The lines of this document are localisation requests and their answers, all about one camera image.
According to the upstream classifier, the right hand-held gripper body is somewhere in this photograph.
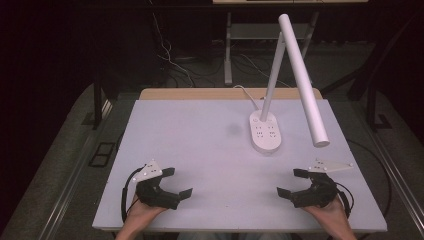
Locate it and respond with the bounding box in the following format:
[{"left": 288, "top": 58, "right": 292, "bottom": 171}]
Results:
[{"left": 290, "top": 159, "right": 354, "bottom": 209}]

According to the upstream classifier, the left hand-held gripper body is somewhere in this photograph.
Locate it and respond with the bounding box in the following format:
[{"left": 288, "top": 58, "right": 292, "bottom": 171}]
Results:
[{"left": 132, "top": 159, "right": 181, "bottom": 211}]

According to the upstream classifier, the person's left hand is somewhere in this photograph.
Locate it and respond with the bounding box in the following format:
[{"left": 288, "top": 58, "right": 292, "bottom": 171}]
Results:
[{"left": 124, "top": 195, "right": 168, "bottom": 225}]

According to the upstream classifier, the person's right hand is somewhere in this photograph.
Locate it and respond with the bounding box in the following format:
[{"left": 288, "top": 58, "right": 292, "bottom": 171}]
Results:
[{"left": 301, "top": 197, "right": 350, "bottom": 228}]

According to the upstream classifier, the white desk lamp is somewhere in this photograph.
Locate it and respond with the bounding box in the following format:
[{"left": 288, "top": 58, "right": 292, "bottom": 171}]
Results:
[{"left": 248, "top": 13, "right": 331, "bottom": 155}]

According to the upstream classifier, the black angled stand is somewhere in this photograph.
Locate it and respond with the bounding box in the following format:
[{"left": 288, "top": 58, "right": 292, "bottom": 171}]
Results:
[{"left": 321, "top": 19, "right": 414, "bottom": 133}]

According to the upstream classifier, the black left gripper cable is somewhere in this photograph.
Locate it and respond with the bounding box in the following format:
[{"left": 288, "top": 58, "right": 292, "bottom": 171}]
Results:
[{"left": 120, "top": 165, "right": 146, "bottom": 224}]

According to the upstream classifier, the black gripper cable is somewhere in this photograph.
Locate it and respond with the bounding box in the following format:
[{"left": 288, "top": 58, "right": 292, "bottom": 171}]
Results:
[
  {"left": 120, "top": 165, "right": 146, "bottom": 224},
  {"left": 334, "top": 181, "right": 355, "bottom": 220}
]

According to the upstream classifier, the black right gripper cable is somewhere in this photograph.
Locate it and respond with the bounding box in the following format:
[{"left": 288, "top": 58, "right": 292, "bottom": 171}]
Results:
[{"left": 334, "top": 181, "right": 355, "bottom": 220}]

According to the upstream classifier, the black floor frame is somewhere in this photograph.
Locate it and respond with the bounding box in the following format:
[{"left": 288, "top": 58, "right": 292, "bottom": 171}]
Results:
[{"left": 87, "top": 141, "right": 117, "bottom": 168}]

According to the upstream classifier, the black floor cable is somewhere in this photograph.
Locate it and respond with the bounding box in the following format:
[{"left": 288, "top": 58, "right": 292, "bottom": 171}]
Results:
[{"left": 346, "top": 139, "right": 393, "bottom": 218}]

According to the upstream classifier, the white lamp cable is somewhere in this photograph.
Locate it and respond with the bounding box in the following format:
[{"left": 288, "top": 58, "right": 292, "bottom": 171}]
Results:
[{"left": 232, "top": 84, "right": 265, "bottom": 112}]

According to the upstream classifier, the black metal post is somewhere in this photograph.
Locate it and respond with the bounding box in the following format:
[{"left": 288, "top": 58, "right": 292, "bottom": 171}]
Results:
[{"left": 92, "top": 78, "right": 105, "bottom": 131}]

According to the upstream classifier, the white floor cable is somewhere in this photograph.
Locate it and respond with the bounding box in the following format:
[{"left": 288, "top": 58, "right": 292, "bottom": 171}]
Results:
[{"left": 151, "top": 11, "right": 196, "bottom": 88}]

